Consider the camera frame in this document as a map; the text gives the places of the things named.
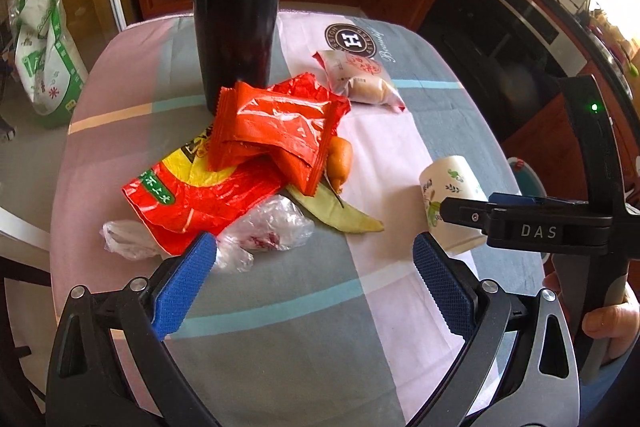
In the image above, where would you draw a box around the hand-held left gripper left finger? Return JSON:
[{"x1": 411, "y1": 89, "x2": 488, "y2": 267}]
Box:
[{"x1": 47, "y1": 231, "x2": 223, "y2": 427}]

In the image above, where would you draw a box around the green and white sack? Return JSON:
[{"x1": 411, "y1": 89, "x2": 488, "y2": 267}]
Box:
[{"x1": 9, "y1": 0, "x2": 89, "y2": 130}]

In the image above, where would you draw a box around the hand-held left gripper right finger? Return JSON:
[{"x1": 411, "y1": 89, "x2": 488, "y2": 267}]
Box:
[{"x1": 405, "y1": 231, "x2": 583, "y2": 427}]

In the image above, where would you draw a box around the black built-in oven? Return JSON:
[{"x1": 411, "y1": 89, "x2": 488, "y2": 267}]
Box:
[{"x1": 417, "y1": 0, "x2": 589, "y2": 144}]

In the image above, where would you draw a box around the green stool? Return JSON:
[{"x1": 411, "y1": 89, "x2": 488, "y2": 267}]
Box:
[{"x1": 506, "y1": 157, "x2": 549, "y2": 198}]

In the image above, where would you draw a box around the orange snack packet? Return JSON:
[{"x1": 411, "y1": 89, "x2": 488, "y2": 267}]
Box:
[
  {"x1": 206, "y1": 82, "x2": 335, "y2": 198},
  {"x1": 265, "y1": 73, "x2": 352, "y2": 142}
]

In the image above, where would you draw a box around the red and yellow plastic bag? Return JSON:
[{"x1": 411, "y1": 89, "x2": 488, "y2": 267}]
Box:
[{"x1": 121, "y1": 122, "x2": 287, "y2": 257}]

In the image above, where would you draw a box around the clear plastic bag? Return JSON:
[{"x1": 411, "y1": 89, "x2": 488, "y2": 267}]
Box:
[{"x1": 214, "y1": 194, "x2": 314, "y2": 274}]

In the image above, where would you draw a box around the white floral cup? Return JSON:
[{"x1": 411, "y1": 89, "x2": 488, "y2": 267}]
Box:
[{"x1": 419, "y1": 155, "x2": 489, "y2": 254}]

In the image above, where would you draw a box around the yellow-green leaf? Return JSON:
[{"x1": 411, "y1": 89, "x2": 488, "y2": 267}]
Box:
[{"x1": 285, "y1": 182, "x2": 385, "y2": 234}]

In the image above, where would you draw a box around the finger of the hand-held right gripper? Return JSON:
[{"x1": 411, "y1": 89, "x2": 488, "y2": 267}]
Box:
[
  {"x1": 487, "y1": 193, "x2": 549, "y2": 208},
  {"x1": 440, "y1": 196, "x2": 494, "y2": 235}
]

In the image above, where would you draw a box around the person's right hand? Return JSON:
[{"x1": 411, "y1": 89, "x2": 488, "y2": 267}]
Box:
[{"x1": 542, "y1": 271, "x2": 640, "y2": 365}]

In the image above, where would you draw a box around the crumpled white plastic bag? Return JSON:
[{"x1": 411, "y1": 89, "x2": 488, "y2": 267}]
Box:
[{"x1": 100, "y1": 219, "x2": 167, "y2": 261}]

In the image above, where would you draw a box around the wrapped pastry packet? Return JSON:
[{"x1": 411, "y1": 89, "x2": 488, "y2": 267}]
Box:
[{"x1": 312, "y1": 50, "x2": 407, "y2": 113}]

